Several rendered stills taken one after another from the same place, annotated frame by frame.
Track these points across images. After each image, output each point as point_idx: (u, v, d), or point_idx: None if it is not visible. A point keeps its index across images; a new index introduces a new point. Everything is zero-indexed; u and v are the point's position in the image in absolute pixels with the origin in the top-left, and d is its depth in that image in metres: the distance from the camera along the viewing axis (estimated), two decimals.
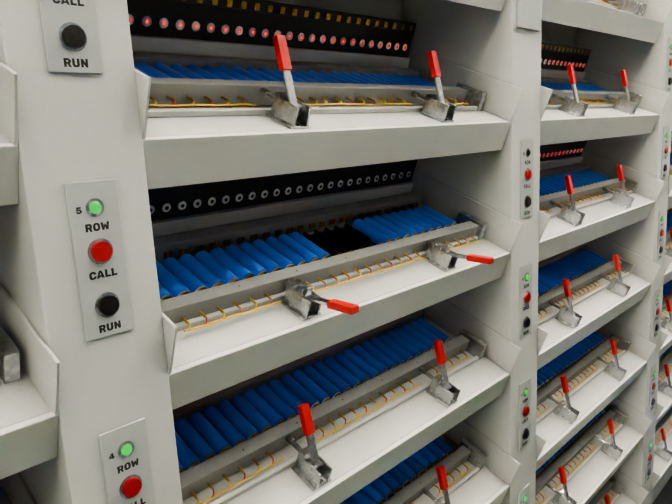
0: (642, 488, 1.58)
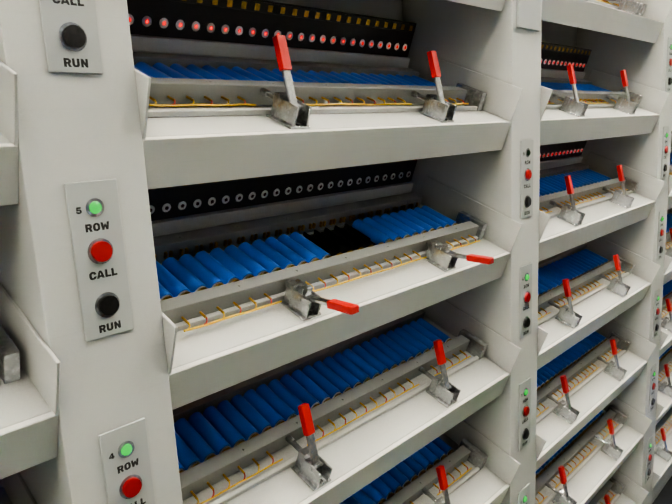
0: (642, 488, 1.58)
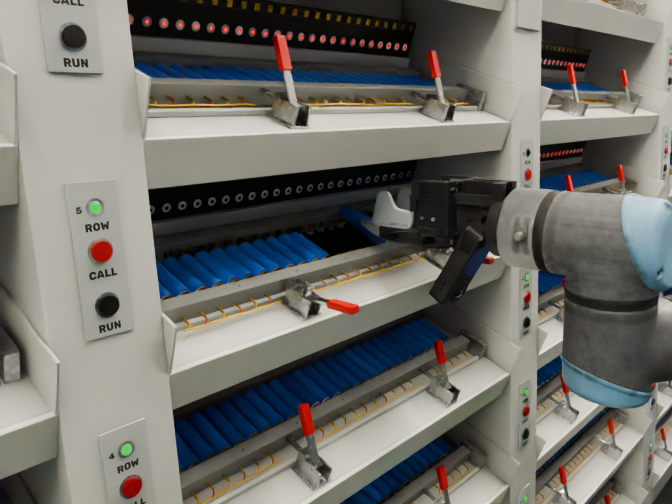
0: (642, 488, 1.58)
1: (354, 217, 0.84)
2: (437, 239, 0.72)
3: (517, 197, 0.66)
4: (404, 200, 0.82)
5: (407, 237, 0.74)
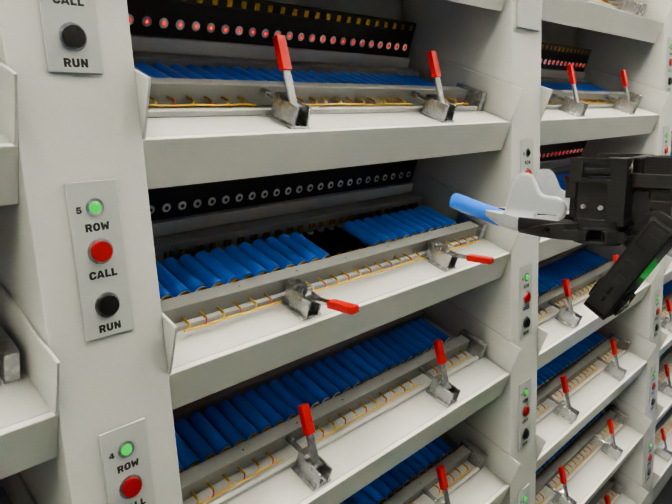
0: (642, 488, 1.58)
1: (356, 238, 0.85)
2: (607, 233, 0.55)
3: None
4: (542, 186, 0.65)
5: (563, 231, 0.57)
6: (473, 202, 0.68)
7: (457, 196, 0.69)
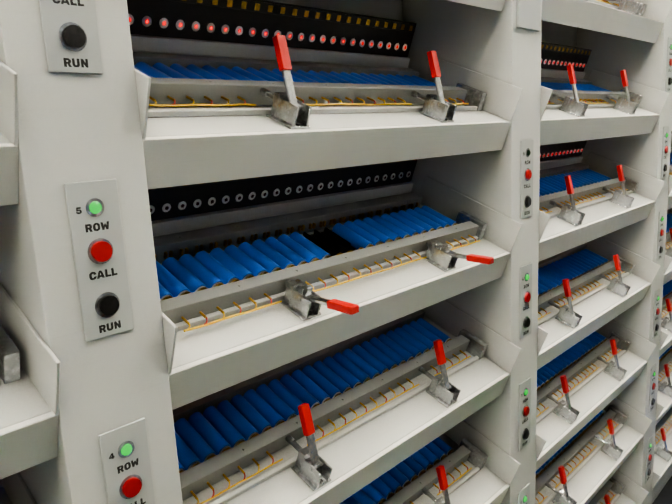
0: (642, 488, 1.58)
1: None
2: None
3: None
4: None
5: None
6: (349, 233, 0.83)
7: (338, 226, 0.84)
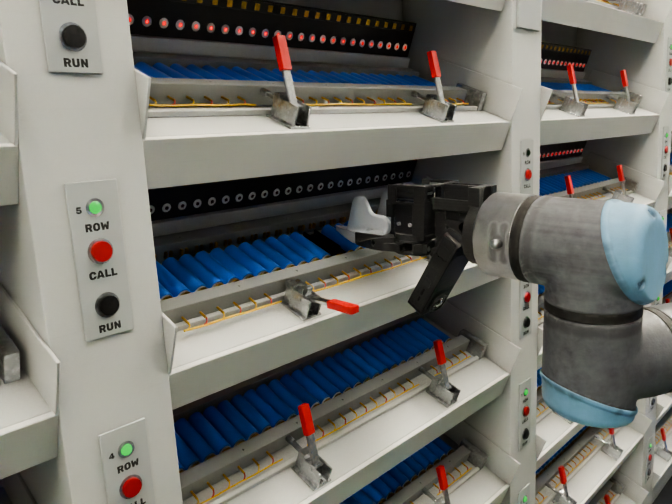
0: (642, 488, 1.58)
1: None
2: (414, 246, 0.69)
3: (494, 202, 0.62)
4: (386, 204, 0.79)
5: (384, 244, 0.70)
6: None
7: None
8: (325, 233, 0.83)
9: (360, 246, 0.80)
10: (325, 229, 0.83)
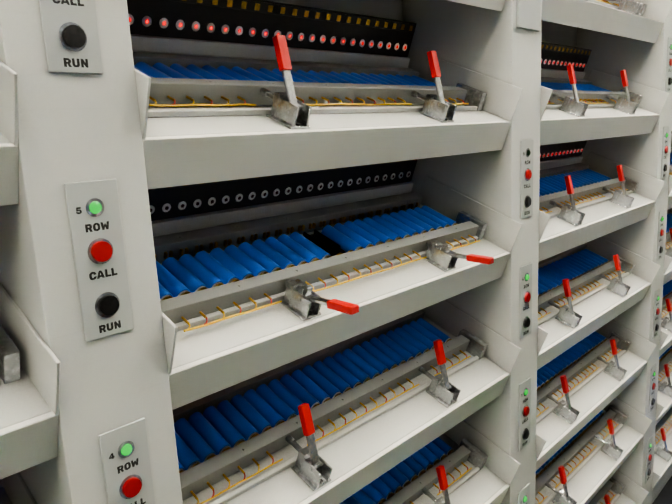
0: (642, 488, 1.58)
1: None
2: None
3: None
4: None
5: None
6: (349, 233, 0.83)
7: (338, 226, 0.84)
8: (325, 234, 0.83)
9: (360, 246, 0.80)
10: (325, 230, 0.83)
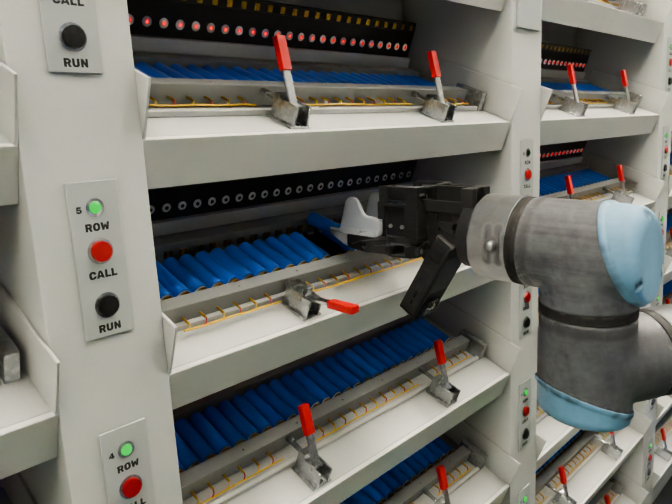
0: (642, 488, 1.58)
1: None
2: (406, 248, 0.68)
3: (488, 204, 0.61)
4: (375, 206, 0.77)
5: (375, 246, 0.69)
6: None
7: None
8: (325, 234, 0.83)
9: None
10: None
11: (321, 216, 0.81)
